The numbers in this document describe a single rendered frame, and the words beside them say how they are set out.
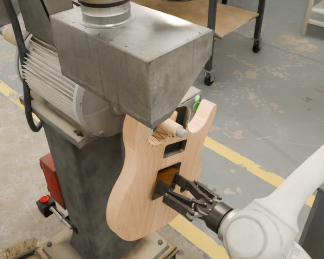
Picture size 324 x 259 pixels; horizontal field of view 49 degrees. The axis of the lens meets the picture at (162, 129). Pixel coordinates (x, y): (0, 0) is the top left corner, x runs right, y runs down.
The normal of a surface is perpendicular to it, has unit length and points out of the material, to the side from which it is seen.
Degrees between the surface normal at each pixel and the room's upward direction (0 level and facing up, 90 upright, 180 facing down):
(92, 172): 90
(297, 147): 0
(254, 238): 46
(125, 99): 90
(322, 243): 90
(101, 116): 92
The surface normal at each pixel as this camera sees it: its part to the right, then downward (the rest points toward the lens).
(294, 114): -0.02, -0.78
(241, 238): -0.51, -0.25
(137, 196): 0.72, 0.40
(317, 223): -0.79, 0.40
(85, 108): 0.30, 0.54
